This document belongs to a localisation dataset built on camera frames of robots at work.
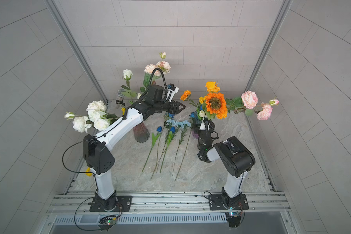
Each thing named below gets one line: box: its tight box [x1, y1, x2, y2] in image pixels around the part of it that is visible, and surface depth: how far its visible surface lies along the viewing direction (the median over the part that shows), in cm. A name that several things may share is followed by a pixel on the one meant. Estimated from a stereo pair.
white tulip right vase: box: [198, 109, 206, 118], surface depth 74 cm
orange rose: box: [204, 81, 221, 93], surface depth 79 cm
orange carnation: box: [180, 90, 199, 108], surface depth 83 cm
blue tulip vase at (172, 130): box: [159, 126, 176, 174], surface depth 93 cm
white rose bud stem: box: [120, 68, 134, 104], surface depth 80 cm
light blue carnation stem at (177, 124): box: [170, 120, 185, 141], surface depth 100 cm
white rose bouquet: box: [64, 100, 120, 134], surface depth 57 cm
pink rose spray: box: [139, 51, 172, 93], surface depth 71 cm
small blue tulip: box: [141, 125, 163, 173], surface depth 96 cm
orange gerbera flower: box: [205, 92, 228, 120], surface depth 63 cm
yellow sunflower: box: [198, 96, 206, 105], surface depth 80 cm
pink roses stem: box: [225, 90, 280, 121], surface depth 60 cm
